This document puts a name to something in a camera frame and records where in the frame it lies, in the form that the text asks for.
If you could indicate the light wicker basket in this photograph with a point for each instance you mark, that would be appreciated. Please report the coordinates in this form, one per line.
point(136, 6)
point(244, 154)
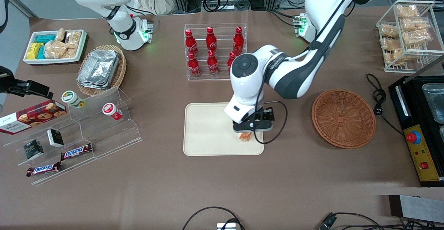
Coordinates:
point(120, 70)

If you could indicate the grey metal bar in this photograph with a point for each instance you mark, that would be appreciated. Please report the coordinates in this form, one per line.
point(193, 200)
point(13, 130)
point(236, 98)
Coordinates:
point(419, 209)

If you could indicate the red Coca-Cola bottle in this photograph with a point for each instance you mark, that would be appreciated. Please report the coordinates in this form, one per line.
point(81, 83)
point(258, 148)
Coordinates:
point(229, 60)
point(238, 41)
point(194, 67)
point(212, 65)
point(211, 41)
point(190, 44)

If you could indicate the triangle sandwich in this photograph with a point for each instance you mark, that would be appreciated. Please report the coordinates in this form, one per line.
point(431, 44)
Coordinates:
point(245, 137)

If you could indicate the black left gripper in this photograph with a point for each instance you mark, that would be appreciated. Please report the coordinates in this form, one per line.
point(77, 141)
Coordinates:
point(267, 114)

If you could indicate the green lidded yogurt cup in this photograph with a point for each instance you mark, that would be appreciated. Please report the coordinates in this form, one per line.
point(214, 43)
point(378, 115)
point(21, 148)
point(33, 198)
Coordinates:
point(71, 98)

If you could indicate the red lidded yogurt cup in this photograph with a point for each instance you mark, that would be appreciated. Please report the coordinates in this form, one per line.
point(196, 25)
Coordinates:
point(111, 111)

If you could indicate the cream plastic tray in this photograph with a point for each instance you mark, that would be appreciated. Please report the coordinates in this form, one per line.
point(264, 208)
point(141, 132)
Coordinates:
point(208, 129)

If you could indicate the red emergency stop button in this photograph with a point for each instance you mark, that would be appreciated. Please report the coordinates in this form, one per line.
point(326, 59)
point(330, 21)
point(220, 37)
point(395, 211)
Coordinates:
point(413, 137)

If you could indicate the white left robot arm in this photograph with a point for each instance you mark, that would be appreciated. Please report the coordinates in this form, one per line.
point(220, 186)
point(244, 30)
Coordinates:
point(295, 74)

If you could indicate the brown wicker basket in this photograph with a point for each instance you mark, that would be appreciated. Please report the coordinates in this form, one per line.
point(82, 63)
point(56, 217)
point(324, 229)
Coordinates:
point(343, 119)

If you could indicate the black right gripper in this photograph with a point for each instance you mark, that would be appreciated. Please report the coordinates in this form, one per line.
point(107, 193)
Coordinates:
point(34, 87)

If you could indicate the red tartan Walkers cookie box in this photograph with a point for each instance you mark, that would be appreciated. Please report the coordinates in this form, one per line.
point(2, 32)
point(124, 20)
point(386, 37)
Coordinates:
point(34, 116)

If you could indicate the clear acrylic tiered stand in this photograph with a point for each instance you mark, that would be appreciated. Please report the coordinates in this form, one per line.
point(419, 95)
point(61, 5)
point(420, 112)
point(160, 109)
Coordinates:
point(104, 136)

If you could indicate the small black tea box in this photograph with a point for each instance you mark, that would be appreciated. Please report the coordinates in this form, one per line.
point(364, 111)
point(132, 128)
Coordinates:
point(33, 149)
point(55, 138)

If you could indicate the rice cracker snack bag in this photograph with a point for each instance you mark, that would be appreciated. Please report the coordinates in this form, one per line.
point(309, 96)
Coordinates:
point(414, 24)
point(55, 49)
point(389, 30)
point(399, 56)
point(407, 11)
point(418, 37)
point(71, 53)
point(60, 35)
point(73, 39)
point(391, 44)

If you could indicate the yellow snack pack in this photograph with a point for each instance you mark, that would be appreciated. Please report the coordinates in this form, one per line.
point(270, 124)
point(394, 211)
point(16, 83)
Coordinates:
point(34, 51)

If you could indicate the clear acrylic bottle rack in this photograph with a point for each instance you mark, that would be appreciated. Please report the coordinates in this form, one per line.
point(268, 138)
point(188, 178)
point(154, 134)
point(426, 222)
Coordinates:
point(222, 78)

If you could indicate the Snickers chocolate bar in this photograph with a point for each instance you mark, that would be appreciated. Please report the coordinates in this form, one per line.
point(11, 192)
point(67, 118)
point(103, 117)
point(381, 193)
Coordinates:
point(43, 169)
point(76, 152)

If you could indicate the steel pan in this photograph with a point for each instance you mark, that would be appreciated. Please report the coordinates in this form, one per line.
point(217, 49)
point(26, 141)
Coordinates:
point(433, 101)

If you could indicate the teal snack pack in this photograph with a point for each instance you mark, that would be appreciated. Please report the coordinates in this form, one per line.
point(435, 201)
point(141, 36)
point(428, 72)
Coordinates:
point(45, 38)
point(41, 52)

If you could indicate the stack of foil containers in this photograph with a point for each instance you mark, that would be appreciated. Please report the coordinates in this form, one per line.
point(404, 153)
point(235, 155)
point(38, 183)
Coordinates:
point(99, 68)

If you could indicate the white rectangular snack bin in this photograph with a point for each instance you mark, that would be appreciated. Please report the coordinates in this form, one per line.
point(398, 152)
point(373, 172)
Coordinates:
point(82, 46)

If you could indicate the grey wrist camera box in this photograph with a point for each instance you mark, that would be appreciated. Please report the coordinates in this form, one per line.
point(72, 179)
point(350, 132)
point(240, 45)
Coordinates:
point(253, 126)

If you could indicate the black countertop appliance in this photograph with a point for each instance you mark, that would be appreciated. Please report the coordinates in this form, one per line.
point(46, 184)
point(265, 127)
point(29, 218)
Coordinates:
point(404, 98)

